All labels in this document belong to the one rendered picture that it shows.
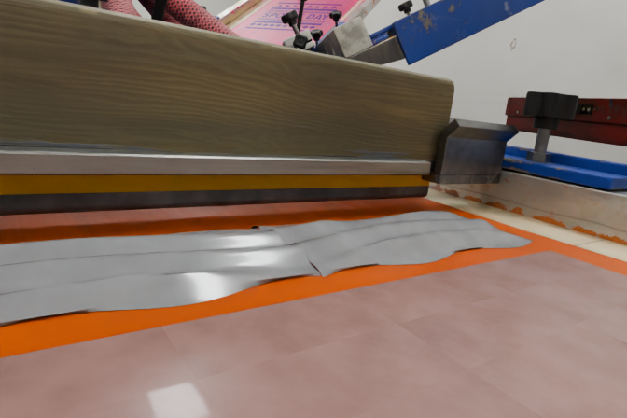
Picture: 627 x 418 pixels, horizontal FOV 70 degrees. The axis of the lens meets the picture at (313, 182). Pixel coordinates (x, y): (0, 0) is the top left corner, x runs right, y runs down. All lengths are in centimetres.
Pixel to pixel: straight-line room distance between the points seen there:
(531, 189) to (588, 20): 200
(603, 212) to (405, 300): 24
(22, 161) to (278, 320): 13
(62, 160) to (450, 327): 17
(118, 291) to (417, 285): 12
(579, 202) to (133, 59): 33
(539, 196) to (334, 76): 21
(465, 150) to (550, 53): 206
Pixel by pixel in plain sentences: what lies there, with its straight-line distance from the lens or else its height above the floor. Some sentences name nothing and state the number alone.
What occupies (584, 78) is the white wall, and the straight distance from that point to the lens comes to 234.
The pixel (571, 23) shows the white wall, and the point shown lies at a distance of 242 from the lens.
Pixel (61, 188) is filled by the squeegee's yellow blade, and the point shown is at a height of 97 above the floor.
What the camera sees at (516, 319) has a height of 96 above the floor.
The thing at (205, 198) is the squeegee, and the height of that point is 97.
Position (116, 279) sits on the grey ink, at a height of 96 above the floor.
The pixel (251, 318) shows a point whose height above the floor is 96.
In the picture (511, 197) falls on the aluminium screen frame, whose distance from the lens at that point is 43.
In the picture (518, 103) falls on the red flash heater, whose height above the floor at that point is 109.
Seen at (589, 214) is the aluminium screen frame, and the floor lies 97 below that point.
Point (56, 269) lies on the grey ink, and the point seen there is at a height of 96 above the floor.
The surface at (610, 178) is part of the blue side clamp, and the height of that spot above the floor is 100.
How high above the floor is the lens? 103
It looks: 10 degrees down
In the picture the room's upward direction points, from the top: 7 degrees clockwise
